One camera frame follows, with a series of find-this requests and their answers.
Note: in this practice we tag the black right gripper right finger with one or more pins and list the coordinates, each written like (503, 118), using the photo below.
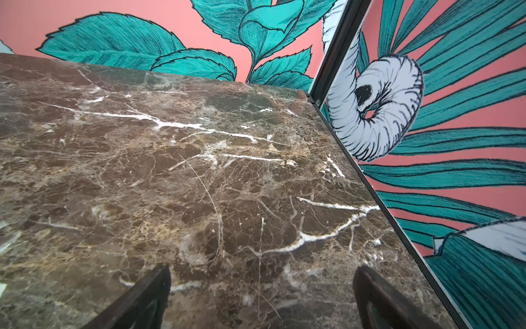
(380, 305)

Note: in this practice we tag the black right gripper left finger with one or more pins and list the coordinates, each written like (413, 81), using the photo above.
(142, 306)

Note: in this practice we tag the black enclosure corner post right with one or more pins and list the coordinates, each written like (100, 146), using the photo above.
(341, 25)

